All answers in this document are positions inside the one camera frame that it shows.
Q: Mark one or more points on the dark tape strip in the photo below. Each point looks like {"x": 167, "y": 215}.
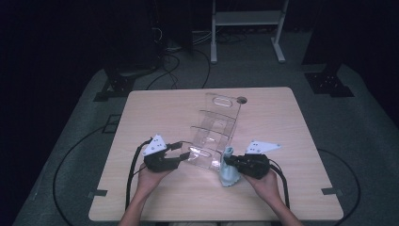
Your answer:
{"x": 331, "y": 191}
{"x": 97, "y": 193}

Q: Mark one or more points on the grey floor mat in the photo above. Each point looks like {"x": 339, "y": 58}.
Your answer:
{"x": 251, "y": 75}

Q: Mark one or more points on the person's right hand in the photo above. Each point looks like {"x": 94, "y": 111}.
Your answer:
{"x": 266, "y": 188}

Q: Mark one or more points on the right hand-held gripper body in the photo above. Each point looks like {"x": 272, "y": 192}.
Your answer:
{"x": 254, "y": 166}

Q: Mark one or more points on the white metal stand frame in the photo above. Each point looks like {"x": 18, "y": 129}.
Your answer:
{"x": 247, "y": 18}

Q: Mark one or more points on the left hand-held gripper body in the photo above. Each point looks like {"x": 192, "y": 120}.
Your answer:
{"x": 158, "y": 161}

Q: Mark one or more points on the light blue cleaning cloth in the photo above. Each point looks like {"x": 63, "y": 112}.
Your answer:
{"x": 229, "y": 177}

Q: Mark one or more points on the clear acrylic divided organizer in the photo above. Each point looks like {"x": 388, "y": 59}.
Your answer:
{"x": 216, "y": 128}

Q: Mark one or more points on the black stand base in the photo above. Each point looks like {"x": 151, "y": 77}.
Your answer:
{"x": 117, "y": 86}
{"x": 329, "y": 83}

